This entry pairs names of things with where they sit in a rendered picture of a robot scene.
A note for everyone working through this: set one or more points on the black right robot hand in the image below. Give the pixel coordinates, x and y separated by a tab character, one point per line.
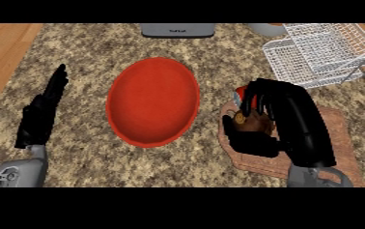
297	123

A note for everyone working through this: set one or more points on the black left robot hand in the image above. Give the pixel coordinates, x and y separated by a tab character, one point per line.
42	110

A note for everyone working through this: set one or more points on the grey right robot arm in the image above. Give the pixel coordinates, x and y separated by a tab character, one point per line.
317	177

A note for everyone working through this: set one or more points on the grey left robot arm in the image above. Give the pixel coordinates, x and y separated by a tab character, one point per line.
24	168

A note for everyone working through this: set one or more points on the brown wooden cutting board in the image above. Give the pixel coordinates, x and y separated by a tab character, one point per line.
337	136

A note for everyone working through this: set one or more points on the red can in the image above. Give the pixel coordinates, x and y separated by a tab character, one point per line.
238	95

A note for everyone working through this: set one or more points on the red oval bowl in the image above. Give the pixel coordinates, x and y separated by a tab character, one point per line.
153	102

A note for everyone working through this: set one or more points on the pale grey round object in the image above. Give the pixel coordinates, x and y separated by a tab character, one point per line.
266	28

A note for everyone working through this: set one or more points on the grey appliance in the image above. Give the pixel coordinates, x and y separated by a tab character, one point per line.
178	30

